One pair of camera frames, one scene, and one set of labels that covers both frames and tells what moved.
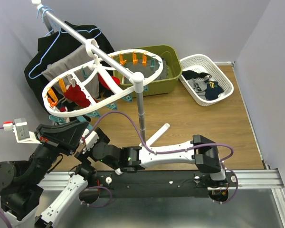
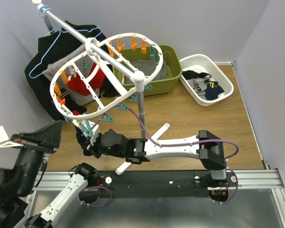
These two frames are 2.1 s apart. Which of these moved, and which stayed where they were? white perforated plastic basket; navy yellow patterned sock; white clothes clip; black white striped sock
Moved: white clothes clip
Stayed: black white striped sock; navy yellow patterned sock; white perforated plastic basket
